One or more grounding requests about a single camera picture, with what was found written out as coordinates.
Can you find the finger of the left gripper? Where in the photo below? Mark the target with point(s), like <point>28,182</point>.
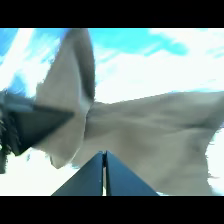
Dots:
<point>36,128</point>

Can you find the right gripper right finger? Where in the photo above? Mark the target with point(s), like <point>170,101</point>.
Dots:
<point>125,180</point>

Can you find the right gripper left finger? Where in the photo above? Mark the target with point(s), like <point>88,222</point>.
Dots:
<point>87,178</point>

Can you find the brown garment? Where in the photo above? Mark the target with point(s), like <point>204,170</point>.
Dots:
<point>150,133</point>

